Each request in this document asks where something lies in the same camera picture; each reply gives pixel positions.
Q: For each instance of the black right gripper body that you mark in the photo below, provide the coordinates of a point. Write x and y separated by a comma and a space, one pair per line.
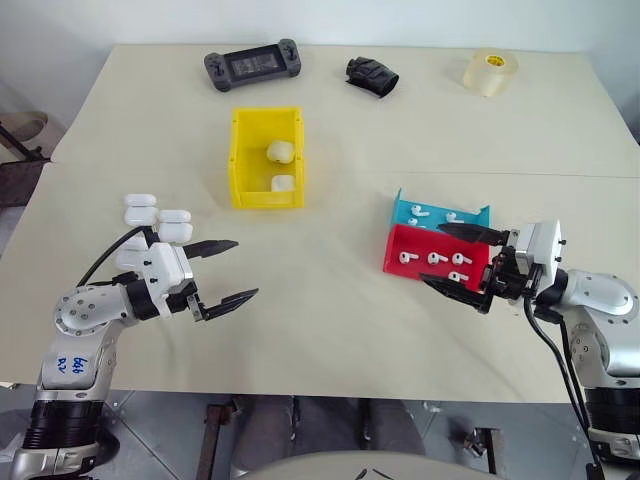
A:
515, 280

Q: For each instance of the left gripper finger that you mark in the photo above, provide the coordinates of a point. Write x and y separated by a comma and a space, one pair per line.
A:
212, 247
225, 306

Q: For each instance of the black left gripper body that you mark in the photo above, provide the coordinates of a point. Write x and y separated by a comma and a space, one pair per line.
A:
179, 299

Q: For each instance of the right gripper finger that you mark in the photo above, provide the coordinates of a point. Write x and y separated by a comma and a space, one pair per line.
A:
460, 295
475, 232

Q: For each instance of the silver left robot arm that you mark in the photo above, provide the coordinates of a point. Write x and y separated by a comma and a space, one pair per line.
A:
80, 310

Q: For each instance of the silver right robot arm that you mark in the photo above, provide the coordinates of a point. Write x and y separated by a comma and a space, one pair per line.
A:
600, 300

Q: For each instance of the white open charging case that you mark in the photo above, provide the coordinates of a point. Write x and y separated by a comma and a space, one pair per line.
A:
175, 227
141, 212

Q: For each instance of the yellow plastic bin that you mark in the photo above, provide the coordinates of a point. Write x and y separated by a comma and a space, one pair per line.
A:
240, 165

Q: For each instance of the white closed charging case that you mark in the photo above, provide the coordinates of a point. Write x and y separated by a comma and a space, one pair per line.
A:
282, 183
279, 151

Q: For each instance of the blue plastic tray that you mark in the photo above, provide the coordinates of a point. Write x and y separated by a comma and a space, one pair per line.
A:
435, 217

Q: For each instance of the red plastic tray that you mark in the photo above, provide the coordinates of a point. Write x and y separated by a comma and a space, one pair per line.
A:
400, 245

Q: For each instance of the clear adhesive tape roll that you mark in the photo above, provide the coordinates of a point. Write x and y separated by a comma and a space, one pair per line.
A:
490, 72

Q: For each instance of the black handheld game controller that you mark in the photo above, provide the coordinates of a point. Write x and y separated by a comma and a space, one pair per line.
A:
252, 64

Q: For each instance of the black crumpled sleeve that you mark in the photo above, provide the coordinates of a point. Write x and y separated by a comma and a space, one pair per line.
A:
372, 75

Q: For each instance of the beige round stool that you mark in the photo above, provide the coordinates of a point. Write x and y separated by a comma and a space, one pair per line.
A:
30, 125

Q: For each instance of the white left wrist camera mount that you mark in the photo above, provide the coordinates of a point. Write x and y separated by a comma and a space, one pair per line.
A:
167, 265

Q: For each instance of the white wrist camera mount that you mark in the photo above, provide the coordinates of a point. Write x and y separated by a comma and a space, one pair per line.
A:
542, 245
167, 265

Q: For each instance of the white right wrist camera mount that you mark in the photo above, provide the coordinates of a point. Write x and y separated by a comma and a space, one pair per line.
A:
542, 245

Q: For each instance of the rusty metal bracket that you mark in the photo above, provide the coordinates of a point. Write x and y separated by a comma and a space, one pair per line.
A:
217, 425
487, 445

